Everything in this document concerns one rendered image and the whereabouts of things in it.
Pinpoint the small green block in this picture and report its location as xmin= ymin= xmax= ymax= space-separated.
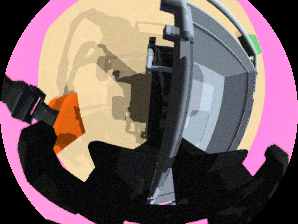
xmin=238 ymin=34 xmax=262 ymax=57

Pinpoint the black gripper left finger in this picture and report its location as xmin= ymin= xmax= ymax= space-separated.
xmin=88 ymin=129 xmax=164 ymax=197

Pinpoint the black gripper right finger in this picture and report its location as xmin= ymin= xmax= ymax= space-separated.
xmin=172 ymin=137 xmax=249 ymax=205

